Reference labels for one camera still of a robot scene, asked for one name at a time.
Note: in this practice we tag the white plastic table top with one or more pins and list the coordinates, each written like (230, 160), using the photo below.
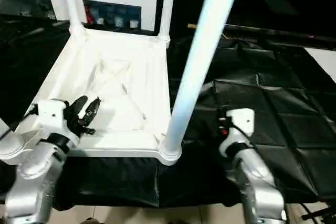
(118, 64)

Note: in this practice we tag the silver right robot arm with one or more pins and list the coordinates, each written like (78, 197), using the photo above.
(257, 171)

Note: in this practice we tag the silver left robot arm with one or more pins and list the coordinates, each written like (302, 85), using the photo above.
(36, 161)

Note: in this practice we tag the black plastic sheet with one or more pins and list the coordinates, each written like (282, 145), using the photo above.
(262, 103)

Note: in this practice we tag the small white jar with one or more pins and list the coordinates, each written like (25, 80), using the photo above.
(134, 23)
(99, 20)

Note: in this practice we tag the red bottle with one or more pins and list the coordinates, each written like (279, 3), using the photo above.
(90, 16)

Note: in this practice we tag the tan tape piece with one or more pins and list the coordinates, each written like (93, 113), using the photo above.
(192, 25)

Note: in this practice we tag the long black pole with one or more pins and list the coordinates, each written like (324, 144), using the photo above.
(275, 33)

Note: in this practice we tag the white flat board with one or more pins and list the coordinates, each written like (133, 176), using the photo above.
(324, 61)

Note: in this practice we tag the black stand leg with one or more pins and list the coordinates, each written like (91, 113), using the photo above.
(317, 214)

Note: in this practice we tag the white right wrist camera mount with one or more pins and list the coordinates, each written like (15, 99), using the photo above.
(241, 121)

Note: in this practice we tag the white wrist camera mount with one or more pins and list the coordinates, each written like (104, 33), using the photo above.
(241, 121)
(52, 116)

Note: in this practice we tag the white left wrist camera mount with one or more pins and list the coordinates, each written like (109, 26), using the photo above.
(52, 116)

